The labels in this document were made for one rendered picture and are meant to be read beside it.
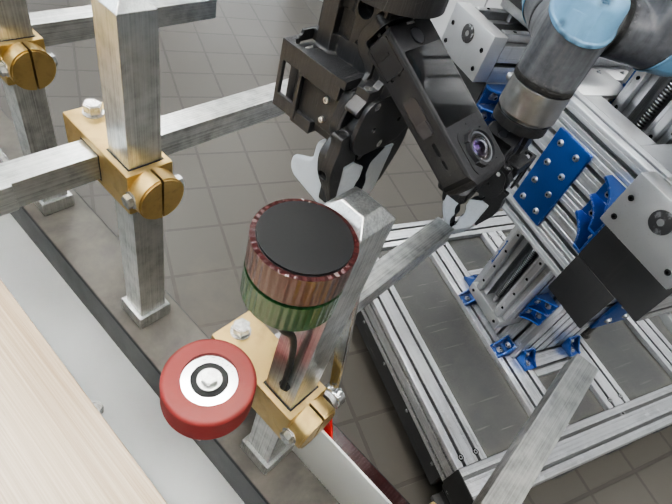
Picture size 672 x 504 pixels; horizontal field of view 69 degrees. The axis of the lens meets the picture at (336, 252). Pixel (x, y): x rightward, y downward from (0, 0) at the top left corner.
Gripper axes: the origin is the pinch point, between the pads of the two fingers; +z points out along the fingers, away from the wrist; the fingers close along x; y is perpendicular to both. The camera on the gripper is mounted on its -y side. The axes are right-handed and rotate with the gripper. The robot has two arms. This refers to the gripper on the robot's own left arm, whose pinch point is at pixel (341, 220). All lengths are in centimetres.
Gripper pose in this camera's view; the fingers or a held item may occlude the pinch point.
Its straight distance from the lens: 43.2
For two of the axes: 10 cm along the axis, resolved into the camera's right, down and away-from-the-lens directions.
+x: -6.6, 4.3, -6.1
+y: -7.1, -6.3, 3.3
